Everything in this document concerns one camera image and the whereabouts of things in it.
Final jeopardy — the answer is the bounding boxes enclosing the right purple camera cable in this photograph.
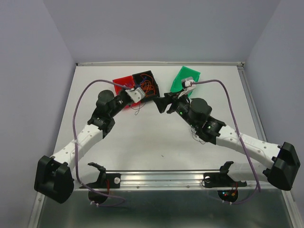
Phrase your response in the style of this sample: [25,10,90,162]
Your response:
[190,79,261,206]

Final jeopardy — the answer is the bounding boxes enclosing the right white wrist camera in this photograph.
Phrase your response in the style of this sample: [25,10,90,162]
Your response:
[178,77,196,98]

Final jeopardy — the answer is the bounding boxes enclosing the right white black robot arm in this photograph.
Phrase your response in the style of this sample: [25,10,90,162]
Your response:
[153,93,301,191]

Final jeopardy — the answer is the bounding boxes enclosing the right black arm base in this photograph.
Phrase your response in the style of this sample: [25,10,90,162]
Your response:
[201,161,247,188]

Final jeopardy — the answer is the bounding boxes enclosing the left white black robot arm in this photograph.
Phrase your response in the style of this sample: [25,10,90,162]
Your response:
[34,89,142,203]

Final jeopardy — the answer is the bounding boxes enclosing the aluminium front rail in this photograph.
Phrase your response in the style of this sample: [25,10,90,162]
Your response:
[39,169,292,190]

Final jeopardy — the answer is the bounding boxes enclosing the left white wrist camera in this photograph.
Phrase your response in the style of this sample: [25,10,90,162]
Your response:
[126,87,145,103]

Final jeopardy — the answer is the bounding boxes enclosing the red plastic bin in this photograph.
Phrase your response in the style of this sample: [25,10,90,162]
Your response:
[113,76,135,95]

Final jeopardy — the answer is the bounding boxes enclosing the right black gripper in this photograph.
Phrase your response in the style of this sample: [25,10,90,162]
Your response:
[153,89,197,129]

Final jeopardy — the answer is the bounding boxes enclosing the red thin wires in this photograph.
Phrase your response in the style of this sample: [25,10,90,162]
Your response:
[139,74,157,98]

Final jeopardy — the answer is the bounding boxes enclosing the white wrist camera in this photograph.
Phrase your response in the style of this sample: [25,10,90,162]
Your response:
[178,77,196,98]
[126,87,145,103]

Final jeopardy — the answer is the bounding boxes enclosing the green plastic bin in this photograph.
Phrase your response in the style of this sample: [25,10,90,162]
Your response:
[170,66,200,93]

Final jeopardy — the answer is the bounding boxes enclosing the black plastic bin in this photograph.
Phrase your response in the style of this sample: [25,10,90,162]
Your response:
[132,71,160,103]

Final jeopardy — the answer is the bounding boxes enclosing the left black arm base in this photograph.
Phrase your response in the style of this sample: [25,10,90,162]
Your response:
[81,162,121,189]

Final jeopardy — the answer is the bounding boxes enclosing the black thin wires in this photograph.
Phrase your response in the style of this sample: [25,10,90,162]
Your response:
[132,102,207,145]

